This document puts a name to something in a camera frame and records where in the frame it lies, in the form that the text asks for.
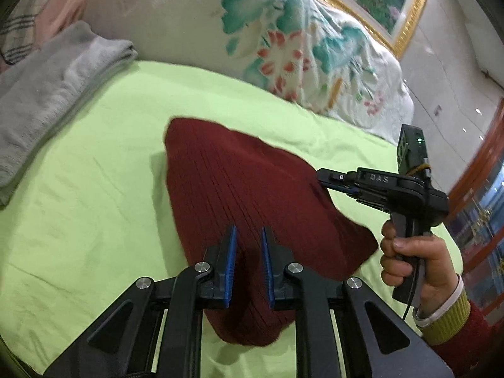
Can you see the floral white pillow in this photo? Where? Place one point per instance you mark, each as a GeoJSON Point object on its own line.
{"type": "Point", "coordinates": [177, 19]}

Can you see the dark red knitted sweater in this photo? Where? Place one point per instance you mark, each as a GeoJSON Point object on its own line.
{"type": "Point", "coordinates": [252, 189]}

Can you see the light green bed sheet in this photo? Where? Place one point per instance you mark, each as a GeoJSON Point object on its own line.
{"type": "Point", "coordinates": [98, 204]}

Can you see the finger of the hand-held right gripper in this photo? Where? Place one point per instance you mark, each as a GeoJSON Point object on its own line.
{"type": "Point", "coordinates": [334, 177]}
{"type": "Point", "coordinates": [368, 199]}

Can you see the person's right hand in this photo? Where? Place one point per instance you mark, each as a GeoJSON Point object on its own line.
{"type": "Point", "coordinates": [437, 267]}

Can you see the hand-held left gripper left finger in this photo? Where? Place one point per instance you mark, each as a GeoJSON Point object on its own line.
{"type": "Point", "coordinates": [230, 267]}

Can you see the person's right forearm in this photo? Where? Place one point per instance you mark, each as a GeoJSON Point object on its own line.
{"type": "Point", "coordinates": [456, 327]}

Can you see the folded grey fleece blanket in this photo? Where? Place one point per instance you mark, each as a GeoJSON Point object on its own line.
{"type": "Point", "coordinates": [47, 98]}

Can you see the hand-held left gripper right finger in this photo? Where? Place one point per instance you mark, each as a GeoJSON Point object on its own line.
{"type": "Point", "coordinates": [267, 268]}

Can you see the wooden glass cabinet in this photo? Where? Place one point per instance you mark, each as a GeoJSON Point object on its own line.
{"type": "Point", "coordinates": [480, 224]}

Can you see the pink pillow with plaid patch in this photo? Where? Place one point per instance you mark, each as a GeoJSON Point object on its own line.
{"type": "Point", "coordinates": [35, 12]}

